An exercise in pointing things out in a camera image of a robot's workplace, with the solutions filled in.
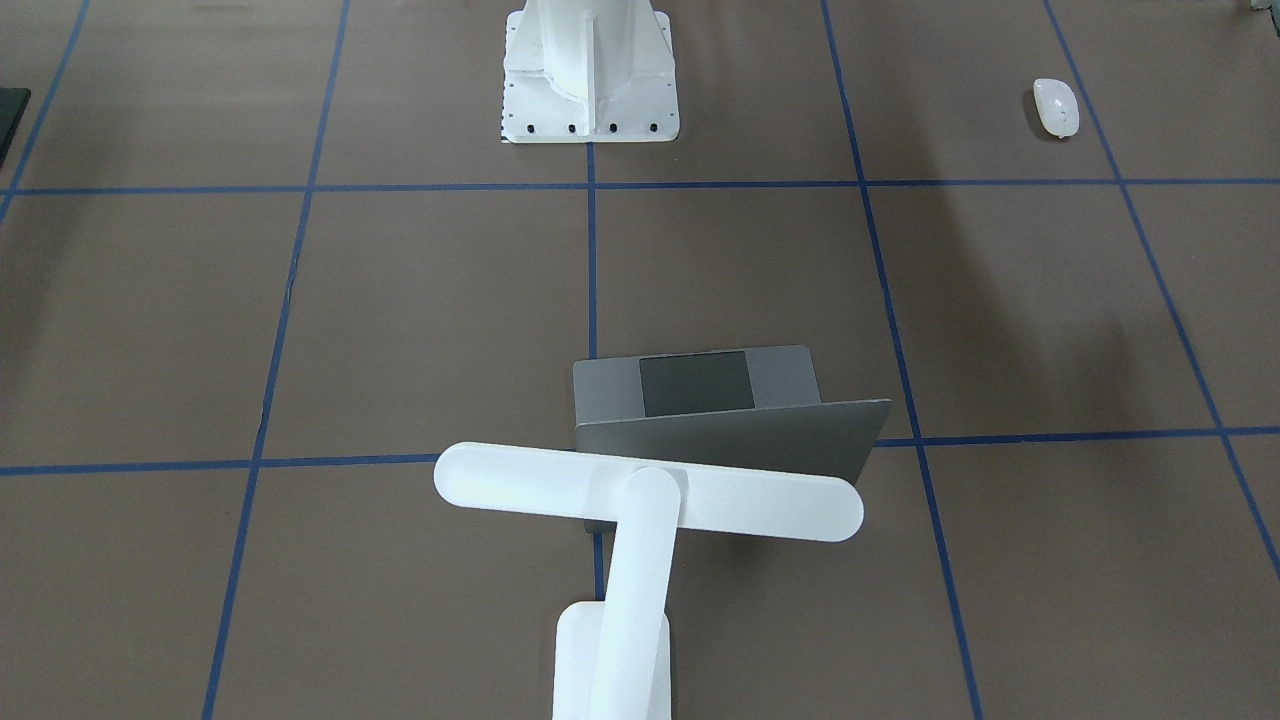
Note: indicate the black mouse pad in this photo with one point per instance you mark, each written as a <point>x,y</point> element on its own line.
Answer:
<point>13,105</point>

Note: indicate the white computer mouse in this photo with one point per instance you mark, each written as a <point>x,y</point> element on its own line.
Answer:
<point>1057,108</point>

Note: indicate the white desk lamp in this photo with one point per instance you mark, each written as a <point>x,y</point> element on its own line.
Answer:
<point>613,656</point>

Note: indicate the grey laptop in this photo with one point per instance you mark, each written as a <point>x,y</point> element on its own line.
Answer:
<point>756,407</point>

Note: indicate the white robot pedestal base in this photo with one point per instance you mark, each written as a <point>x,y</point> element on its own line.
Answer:
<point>589,72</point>

